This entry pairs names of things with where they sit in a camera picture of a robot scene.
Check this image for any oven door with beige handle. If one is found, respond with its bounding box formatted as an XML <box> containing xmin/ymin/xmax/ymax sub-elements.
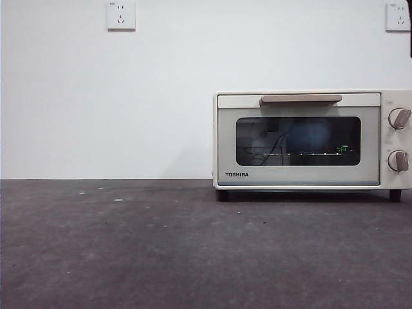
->
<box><xmin>217</xmin><ymin>93</ymin><xmax>382</xmax><ymax>187</ymax></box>

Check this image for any blue ribbed bowl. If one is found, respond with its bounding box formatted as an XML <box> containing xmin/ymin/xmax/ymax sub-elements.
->
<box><xmin>289</xmin><ymin>121</ymin><xmax>333</xmax><ymax>153</ymax></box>

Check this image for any cream Toshiba toaster oven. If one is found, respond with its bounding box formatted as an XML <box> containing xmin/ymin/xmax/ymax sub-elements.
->
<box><xmin>212</xmin><ymin>89</ymin><xmax>412</xmax><ymax>203</ymax></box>

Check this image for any cream oven knob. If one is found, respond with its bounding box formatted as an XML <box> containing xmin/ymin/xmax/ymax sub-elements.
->
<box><xmin>388</xmin><ymin>149</ymin><xmax>410</xmax><ymax>173</ymax></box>
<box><xmin>388</xmin><ymin>108</ymin><xmax>412</xmax><ymax>131</ymax></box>

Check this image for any white wall socket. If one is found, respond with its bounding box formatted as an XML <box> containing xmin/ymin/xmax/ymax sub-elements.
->
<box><xmin>108</xmin><ymin>0</ymin><xmax>136</xmax><ymax>32</ymax></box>
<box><xmin>386</xmin><ymin>3</ymin><xmax>411</xmax><ymax>33</ymax></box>

